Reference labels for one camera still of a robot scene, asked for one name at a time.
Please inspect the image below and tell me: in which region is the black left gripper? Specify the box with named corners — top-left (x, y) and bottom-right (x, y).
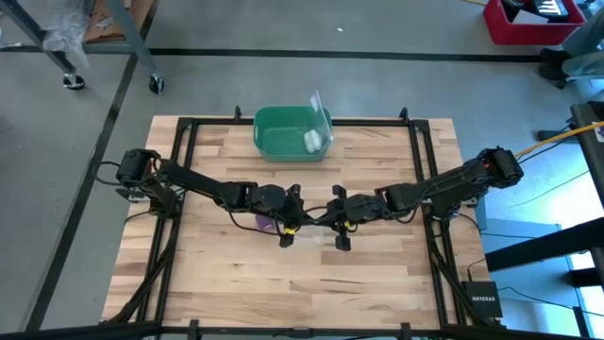
top-left (248, 182), bottom-right (308, 249)

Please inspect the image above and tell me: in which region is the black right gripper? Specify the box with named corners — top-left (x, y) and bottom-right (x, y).
top-left (325, 183), bottom-right (387, 252)

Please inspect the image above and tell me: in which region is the purple elastic bandage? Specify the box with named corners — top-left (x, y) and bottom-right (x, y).
top-left (253, 212), bottom-right (279, 233)

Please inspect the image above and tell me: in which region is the clear plastic bag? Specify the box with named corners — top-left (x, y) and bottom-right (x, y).
top-left (293, 226), bottom-right (339, 247)

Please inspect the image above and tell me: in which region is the green plastic bin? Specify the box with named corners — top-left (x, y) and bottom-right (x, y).
top-left (253, 105), bottom-right (334, 164)

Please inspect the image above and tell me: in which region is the clear bag with cotton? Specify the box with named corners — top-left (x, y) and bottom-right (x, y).
top-left (308, 90), bottom-right (335, 156)

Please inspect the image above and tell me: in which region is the black metal beam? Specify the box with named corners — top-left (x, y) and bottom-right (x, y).
top-left (485, 219), bottom-right (604, 273)

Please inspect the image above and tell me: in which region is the black floor stand base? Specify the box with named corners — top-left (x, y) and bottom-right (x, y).
top-left (537, 128), bottom-right (575, 144)

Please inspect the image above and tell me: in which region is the grey metal work table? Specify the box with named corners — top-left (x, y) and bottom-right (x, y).
top-left (0, 0), bottom-right (167, 95)

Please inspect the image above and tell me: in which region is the red plastic crate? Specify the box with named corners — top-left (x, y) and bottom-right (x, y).
top-left (482, 0), bottom-right (586, 47)

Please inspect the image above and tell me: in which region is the person's black shoe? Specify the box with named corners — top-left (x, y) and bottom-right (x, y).
top-left (538, 46), bottom-right (573, 67)
top-left (538, 63), bottom-right (570, 90)

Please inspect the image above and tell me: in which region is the brown cardboard box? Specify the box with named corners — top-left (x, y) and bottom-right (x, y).
top-left (83, 0), bottom-right (158, 45)

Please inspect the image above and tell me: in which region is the person's leg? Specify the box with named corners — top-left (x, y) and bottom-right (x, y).
top-left (560, 50), bottom-right (604, 80)
top-left (560, 18), bottom-right (604, 60)

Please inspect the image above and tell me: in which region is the crumpled clear plastic wrap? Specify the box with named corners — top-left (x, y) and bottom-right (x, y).
top-left (43, 8), bottom-right (92, 71)

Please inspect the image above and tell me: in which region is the black device with white keys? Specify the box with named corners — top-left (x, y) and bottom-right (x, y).
top-left (500, 0), bottom-right (573, 26)

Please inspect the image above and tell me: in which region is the black aluminium table frame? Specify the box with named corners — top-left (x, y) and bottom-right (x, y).
top-left (101, 105), bottom-right (509, 340)

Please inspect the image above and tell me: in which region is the black Netgear network switch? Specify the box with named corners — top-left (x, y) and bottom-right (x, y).
top-left (461, 280), bottom-right (505, 320)

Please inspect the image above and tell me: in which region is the yellow cable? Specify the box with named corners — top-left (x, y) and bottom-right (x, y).
top-left (513, 121), bottom-right (604, 160)

